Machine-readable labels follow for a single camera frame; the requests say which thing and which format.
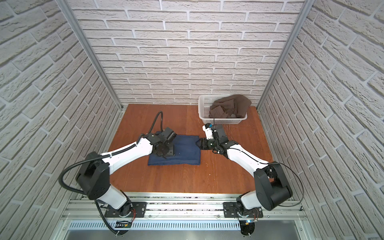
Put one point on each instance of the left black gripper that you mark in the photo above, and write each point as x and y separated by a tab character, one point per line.
163	155

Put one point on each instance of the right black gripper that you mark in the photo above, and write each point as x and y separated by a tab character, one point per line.
204	142

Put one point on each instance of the blue denim jeans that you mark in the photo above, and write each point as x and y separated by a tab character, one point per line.
186	152

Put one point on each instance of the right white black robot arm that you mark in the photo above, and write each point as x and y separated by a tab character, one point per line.
272	187

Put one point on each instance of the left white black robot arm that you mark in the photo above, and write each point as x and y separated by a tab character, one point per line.
94	176

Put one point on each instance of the brown trousers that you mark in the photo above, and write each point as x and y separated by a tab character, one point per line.
232	105

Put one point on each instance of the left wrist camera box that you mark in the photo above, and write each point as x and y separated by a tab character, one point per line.
168	135

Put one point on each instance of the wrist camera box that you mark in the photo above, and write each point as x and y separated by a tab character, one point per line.
168	135
208	131

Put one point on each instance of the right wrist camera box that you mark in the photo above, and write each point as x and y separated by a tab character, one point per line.
208	131

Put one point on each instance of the aluminium mounting rail frame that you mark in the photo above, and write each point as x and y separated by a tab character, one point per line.
210	212

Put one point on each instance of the left aluminium corner post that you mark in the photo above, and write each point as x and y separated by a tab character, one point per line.
83	40

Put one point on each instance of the aluminium corner post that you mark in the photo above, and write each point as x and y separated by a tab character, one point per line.
302	16
83	40

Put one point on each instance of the right aluminium corner post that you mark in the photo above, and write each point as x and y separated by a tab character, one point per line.
302	16

